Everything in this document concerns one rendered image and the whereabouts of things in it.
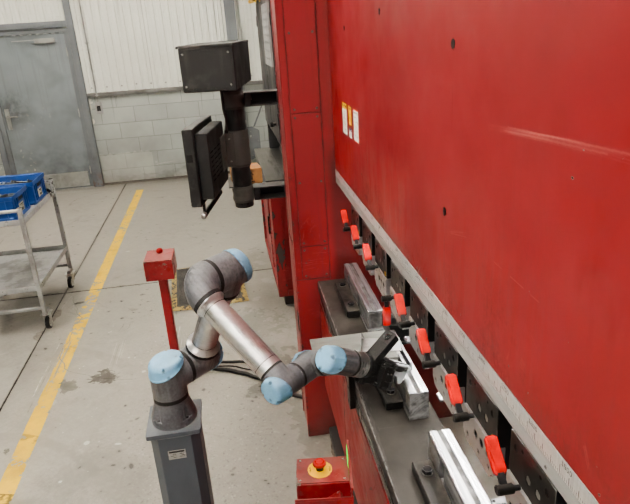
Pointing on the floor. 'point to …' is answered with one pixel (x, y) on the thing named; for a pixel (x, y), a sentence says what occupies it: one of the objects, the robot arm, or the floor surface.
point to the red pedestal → (154, 260)
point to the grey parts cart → (23, 262)
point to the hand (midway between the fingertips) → (407, 366)
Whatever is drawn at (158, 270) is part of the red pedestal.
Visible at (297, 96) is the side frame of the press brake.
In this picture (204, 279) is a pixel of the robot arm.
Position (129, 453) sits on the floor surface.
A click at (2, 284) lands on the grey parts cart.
